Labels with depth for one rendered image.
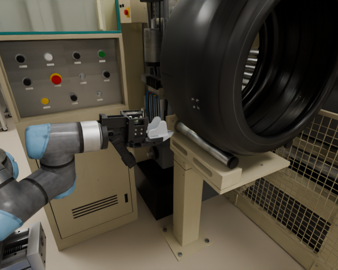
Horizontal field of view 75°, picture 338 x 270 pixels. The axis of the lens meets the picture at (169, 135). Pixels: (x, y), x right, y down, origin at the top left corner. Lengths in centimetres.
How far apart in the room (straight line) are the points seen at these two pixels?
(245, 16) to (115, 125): 38
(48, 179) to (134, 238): 119
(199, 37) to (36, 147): 43
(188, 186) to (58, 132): 87
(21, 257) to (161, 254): 91
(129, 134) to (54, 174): 19
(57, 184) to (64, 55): 77
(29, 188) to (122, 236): 122
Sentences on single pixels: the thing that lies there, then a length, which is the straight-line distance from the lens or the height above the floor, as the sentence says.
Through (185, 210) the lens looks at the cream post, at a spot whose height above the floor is 33.
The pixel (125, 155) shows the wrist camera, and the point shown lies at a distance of 60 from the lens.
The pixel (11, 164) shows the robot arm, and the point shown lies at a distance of 87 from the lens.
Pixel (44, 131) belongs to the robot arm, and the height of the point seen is 111.
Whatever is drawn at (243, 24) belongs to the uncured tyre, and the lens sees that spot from 55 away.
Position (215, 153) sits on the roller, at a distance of 78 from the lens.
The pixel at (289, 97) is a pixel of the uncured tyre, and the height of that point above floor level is 104.
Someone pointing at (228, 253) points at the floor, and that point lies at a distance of 163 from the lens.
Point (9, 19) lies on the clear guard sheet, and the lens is 118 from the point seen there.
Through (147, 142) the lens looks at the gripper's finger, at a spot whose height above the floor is 103.
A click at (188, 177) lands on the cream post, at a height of 57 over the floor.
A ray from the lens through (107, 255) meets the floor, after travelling 163.
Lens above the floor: 130
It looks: 27 degrees down
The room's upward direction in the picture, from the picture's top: straight up
